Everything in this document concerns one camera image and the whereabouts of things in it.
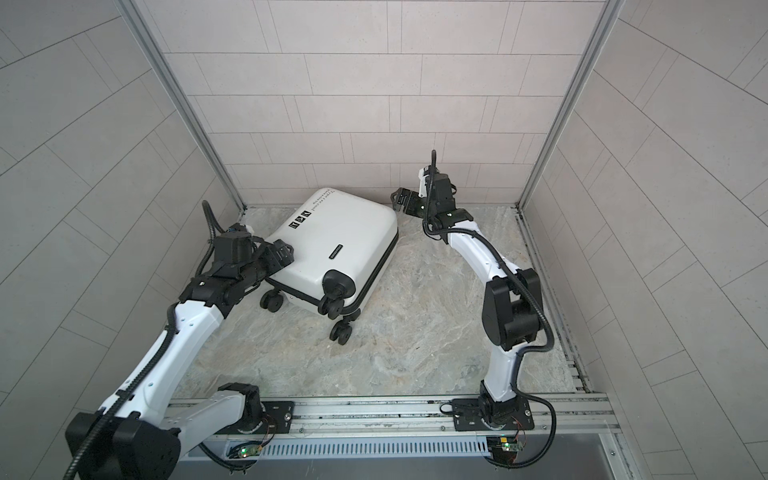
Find right green circuit board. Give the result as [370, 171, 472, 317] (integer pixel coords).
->
[486, 436, 525, 467]

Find left green circuit board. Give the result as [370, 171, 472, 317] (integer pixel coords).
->
[227, 442, 263, 460]

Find left black base cable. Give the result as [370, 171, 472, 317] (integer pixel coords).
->
[197, 419, 278, 475]

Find green circuit board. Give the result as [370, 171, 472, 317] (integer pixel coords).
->
[486, 436, 525, 467]
[227, 442, 263, 460]

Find black and white suitcase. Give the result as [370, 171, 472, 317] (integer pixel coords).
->
[260, 188, 399, 345]

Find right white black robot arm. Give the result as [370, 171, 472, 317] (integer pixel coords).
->
[391, 150, 557, 470]

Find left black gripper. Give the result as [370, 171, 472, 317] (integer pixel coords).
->
[236, 239, 294, 291]

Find aluminium mounting rail frame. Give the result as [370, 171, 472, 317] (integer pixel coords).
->
[165, 393, 638, 479]

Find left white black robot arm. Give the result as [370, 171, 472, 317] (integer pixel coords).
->
[63, 201, 294, 479]

